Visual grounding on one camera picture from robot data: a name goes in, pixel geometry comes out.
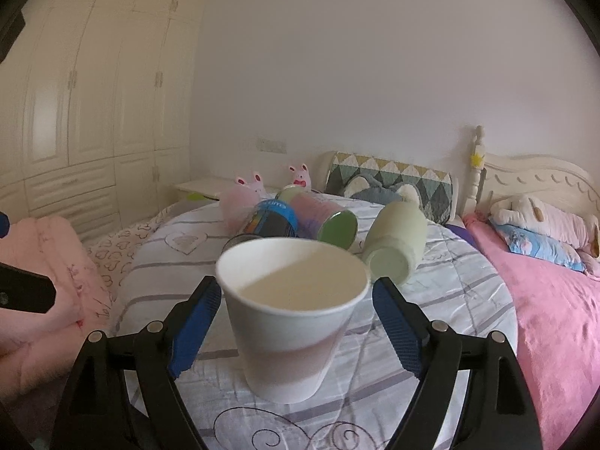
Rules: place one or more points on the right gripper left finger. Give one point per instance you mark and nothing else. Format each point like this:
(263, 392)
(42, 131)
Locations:
(165, 349)

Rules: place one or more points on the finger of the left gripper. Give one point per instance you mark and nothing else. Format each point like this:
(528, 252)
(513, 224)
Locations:
(25, 291)
(4, 225)

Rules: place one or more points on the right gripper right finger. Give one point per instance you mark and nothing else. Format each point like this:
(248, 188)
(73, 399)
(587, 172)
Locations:
(432, 356)

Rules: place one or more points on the white paper cup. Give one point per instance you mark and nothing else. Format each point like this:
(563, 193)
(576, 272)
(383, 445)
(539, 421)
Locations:
(289, 302)

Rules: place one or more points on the pale green cup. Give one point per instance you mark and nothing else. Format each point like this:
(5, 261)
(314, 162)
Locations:
(395, 243)

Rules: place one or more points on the pink cup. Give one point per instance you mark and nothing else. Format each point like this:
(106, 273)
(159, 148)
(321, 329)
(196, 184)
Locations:
(236, 204)

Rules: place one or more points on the folded pink quilt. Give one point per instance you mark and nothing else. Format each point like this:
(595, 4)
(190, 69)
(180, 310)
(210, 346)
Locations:
(39, 348)

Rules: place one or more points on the striped white tablecloth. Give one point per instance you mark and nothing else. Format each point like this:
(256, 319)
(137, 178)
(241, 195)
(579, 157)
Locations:
(365, 392)

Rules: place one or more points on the heart patterned sheet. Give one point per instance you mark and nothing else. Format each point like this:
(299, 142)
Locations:
(113, 253)

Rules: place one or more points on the purple sheet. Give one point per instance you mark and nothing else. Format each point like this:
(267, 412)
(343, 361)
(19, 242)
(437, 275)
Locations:
(463, 233)

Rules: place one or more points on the pink bed blanket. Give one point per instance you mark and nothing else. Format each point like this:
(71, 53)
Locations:
(558, 344)

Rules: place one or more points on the blue floral pillow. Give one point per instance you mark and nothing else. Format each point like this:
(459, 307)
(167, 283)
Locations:
(523, 242)

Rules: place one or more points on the cream wardrobe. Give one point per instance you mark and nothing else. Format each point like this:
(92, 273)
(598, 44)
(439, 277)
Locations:
(95, 110)

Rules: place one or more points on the diamond patterned cushion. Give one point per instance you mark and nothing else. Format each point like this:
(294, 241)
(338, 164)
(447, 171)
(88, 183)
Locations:
(437, 190)

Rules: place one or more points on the grey cat plush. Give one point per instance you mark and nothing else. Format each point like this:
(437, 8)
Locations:
(366, 188)

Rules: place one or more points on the white pink dog plush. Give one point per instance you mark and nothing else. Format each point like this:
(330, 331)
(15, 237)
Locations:
(532, 214)

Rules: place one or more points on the cream nightstand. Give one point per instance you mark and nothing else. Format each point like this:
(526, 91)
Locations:
(209, 188)

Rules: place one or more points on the pink green-capped canister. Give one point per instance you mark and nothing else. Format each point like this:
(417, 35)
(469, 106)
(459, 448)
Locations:
(320, 219)

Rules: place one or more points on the black blue spray can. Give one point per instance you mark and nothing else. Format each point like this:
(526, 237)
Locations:
(270, 218)

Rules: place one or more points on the pink bunny plush front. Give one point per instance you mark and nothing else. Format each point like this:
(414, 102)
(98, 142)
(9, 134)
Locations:
(255, 184)

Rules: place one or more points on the pink bunny plush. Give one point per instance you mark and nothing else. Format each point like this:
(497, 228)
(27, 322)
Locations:
(255, 184)
(301, 176)

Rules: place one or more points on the yellow star sticker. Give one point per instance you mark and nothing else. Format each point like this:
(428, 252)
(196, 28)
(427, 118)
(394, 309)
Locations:
(477, 161)

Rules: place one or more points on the cream wooden headboard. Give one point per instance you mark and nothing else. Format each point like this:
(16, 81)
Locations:
(554, 181)

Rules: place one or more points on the pink bunny plush rear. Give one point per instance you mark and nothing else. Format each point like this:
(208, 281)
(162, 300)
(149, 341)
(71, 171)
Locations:
(301, 176)

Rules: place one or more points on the wall socket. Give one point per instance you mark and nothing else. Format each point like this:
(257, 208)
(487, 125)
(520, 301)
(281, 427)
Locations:
(271, 146)

